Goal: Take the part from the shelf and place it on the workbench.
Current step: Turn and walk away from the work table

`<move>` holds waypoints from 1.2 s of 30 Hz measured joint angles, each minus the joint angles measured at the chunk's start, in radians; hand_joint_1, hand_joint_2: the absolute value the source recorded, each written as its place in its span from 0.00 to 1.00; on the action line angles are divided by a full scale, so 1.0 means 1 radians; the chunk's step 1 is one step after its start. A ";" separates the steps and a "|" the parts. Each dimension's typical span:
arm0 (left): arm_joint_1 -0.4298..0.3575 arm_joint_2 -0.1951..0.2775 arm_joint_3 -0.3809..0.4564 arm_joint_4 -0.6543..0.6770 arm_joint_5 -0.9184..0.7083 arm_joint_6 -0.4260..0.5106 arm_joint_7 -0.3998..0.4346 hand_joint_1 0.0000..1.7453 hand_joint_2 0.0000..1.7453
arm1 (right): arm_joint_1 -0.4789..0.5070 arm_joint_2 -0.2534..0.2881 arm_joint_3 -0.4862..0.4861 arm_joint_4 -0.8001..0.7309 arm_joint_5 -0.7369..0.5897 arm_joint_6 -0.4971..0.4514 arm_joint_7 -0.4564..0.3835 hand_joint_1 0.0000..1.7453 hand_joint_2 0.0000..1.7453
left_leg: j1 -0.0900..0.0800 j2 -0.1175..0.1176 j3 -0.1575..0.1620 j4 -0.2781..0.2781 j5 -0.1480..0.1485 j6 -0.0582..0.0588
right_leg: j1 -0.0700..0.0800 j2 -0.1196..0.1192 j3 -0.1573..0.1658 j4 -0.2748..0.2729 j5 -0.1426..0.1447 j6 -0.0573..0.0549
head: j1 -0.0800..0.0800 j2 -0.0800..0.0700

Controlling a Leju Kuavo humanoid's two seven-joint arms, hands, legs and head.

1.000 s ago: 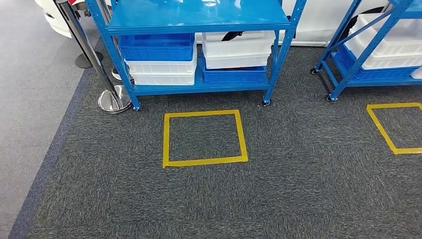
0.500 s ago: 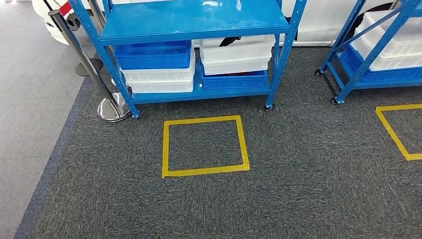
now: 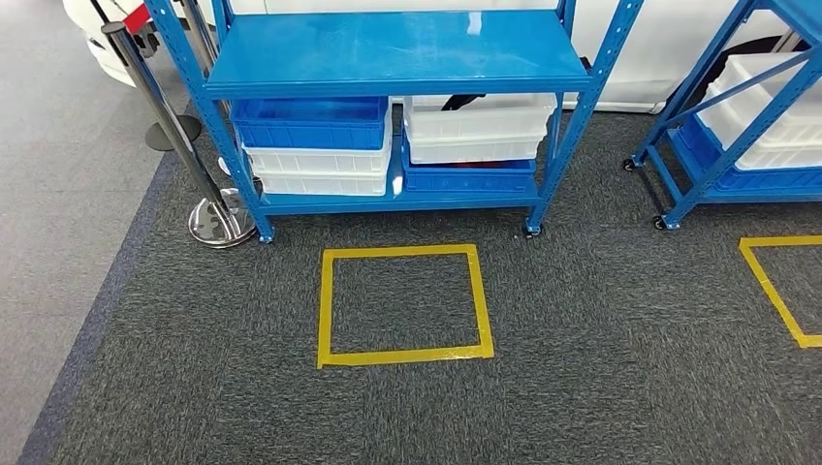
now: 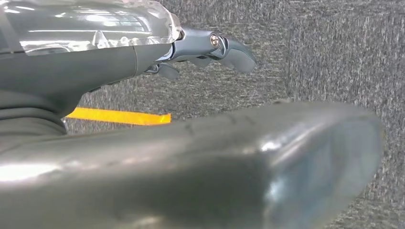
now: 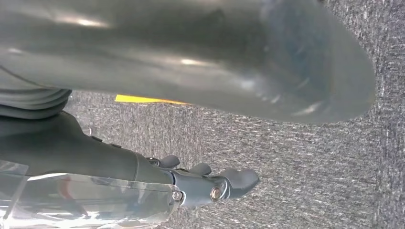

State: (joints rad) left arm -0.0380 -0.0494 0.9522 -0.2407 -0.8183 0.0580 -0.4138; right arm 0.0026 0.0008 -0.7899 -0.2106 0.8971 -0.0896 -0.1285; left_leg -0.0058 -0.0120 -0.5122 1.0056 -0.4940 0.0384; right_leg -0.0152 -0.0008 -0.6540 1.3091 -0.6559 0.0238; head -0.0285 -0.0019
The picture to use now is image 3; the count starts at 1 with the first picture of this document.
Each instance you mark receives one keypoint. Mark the blue metal shelf rack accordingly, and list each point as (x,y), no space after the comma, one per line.
(398,58)

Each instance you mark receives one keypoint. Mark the blue wheeled shelf rack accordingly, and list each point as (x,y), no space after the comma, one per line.
(726,128)

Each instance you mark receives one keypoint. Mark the blue plastic crate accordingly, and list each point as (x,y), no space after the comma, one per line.
(311,122)
(469,176)
(738,173)

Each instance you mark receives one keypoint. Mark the red item in crate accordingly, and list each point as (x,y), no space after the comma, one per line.
(472,164)

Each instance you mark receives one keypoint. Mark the chrome base stanchion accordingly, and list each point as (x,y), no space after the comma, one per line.
(212,218)

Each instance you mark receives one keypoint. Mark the black ribbed block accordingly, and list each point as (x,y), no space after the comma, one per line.
(585,63)

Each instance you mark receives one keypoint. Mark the white car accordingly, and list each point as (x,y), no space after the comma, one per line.
(642,58)

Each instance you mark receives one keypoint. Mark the red barrier belt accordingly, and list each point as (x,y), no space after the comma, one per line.
(136,16)

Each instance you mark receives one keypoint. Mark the black stanchion post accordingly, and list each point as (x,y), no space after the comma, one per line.
(173,131)

